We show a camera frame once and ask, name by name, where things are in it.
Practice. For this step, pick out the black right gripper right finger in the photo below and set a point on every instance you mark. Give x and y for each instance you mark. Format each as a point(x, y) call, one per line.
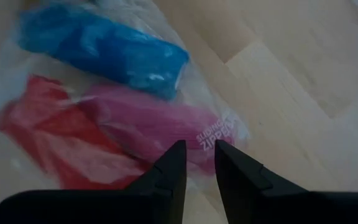
point(275, 208)

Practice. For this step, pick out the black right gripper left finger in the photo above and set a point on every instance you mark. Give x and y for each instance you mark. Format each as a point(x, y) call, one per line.
point(120, 208)

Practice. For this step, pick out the pink bandage roll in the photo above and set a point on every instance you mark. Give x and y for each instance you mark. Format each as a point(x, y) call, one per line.
point(154, 124)

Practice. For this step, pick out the red bandage roll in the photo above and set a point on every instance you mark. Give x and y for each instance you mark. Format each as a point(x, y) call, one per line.
point(57, 130)

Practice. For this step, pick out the clear zip bag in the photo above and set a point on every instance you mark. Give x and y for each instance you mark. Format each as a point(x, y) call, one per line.
point(204, 102)

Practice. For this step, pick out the blue bandage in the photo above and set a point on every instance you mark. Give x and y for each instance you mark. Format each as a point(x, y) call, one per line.
point(104, 49)

